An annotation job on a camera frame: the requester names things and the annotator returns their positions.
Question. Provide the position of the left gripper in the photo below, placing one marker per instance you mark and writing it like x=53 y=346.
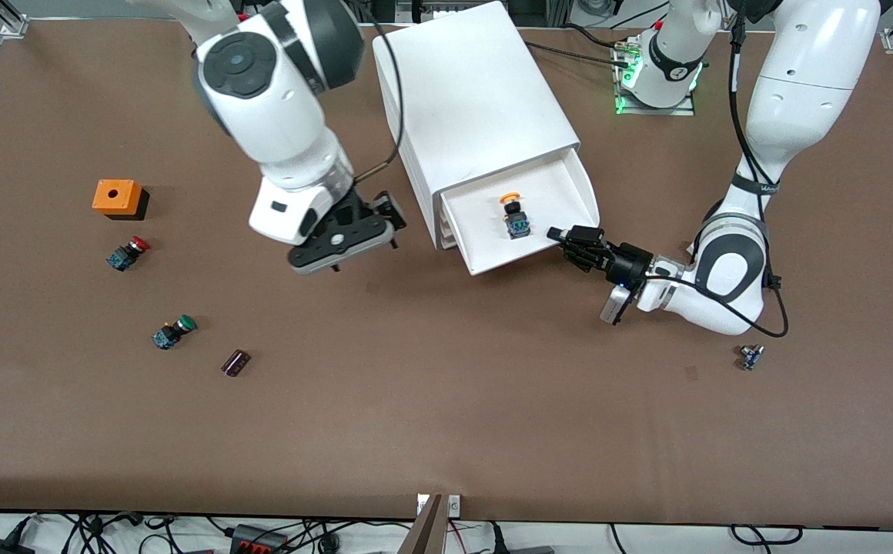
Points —
x=625 y=262

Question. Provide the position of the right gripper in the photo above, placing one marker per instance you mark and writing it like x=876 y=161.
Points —
x=362 y=208

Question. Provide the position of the white plastic drawer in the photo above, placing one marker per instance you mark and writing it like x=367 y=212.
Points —
x=445 y=217
x=554 y=200
x=447 y=228
x=450 y=241

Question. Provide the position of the orange push button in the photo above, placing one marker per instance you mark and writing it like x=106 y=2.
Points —
x=517 y=221

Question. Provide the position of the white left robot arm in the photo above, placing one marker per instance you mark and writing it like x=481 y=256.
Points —
x=801 y=77

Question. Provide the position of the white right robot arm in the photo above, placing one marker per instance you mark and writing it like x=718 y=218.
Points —
x=277 y=115

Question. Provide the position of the white drawer cabinet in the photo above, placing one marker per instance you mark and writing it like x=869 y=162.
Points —
x=469 y=92

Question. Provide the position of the green push button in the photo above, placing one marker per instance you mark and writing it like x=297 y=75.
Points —
x=173 y=332

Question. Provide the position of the red push button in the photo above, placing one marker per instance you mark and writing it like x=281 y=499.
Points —
x=127 y=254

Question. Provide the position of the small blue electronic component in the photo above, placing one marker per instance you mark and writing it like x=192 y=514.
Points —
x=750 y=357

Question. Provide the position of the maroon cylindrical capacitor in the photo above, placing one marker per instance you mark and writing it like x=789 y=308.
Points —
x=235 y=363

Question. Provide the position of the orange box with hole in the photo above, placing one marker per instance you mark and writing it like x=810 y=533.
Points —
x=115 y=196

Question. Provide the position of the wooden stick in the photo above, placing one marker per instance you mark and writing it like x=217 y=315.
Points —
x=425 y=531

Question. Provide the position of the black orange power strip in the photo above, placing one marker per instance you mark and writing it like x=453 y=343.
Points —
x=258 y=538

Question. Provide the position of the black power adapter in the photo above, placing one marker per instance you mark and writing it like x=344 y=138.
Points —
x=4 y=547

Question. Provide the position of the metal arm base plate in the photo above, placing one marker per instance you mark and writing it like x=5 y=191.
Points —
x=623 y=104

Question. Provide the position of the small black switch component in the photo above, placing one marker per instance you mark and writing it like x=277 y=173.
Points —
x=776 y=283

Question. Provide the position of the small white bracket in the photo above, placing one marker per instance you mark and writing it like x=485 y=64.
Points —
x=422 y=504
x=454 y=505

